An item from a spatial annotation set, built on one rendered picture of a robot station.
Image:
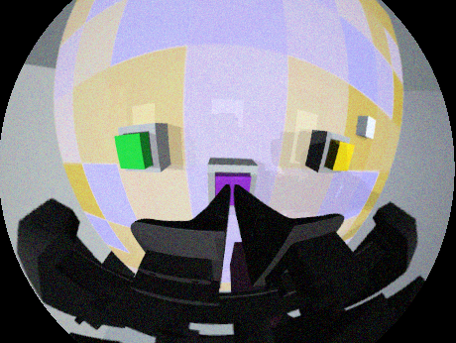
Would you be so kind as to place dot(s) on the yellow button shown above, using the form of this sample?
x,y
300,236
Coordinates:
x,y
329,152

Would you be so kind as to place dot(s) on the purple button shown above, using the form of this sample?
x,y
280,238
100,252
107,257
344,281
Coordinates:
x,y
230,171

